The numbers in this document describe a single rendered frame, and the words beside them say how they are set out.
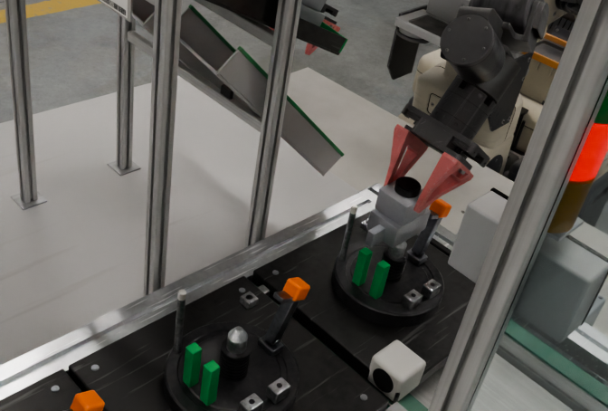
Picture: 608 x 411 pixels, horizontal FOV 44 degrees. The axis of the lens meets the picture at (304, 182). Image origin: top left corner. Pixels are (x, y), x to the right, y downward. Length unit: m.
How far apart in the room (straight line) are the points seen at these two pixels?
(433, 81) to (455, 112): 0.82
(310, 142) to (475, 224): 0.43
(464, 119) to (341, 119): 0.68
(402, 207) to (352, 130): 0.64
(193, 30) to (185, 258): 0.33
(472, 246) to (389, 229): 0.23
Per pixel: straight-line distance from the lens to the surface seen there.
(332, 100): 1.58
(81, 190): 1.25
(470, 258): 0.68
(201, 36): 1.02
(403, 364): 0.85
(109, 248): 1.13
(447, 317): 0.95
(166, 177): 0.86
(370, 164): 1.40
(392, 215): 0.88
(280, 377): 0.78
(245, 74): 0.92
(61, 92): 3.28
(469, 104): 0.87
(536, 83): 1.91
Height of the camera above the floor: 1.60
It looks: 34 degrees down
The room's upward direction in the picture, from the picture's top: 10 degrees clockwise
